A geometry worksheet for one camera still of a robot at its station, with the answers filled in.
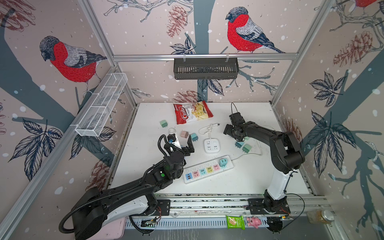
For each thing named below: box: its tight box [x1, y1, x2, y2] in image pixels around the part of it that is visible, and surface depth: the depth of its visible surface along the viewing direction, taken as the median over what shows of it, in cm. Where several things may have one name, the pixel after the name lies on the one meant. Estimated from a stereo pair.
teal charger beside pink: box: [191, 132, 199, 142], surface depth 100 cm
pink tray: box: [90, 217, 127, 240], surface depth 66 cm
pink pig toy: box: [246, 216, 262, 229], surface depth 70 cm
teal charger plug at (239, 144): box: [235, 141, 245, 149], surface depth 97 cm
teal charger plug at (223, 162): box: [219, 158, 228, 167], surface depth 85 cm
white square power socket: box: [204, 138, 220, 153], surface depth 95 cm
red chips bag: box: [173, 100, 214, 125], surface depth 112 cm
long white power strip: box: [183, 155, 234, 184], surface depth 85 cm
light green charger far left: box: [160, 119, 168, 128], surface depth 109 cm
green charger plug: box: [242, 143, 252, 154], surface depth 95 cm
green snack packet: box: [226, 215, 246, 230], surface depth 70 cm
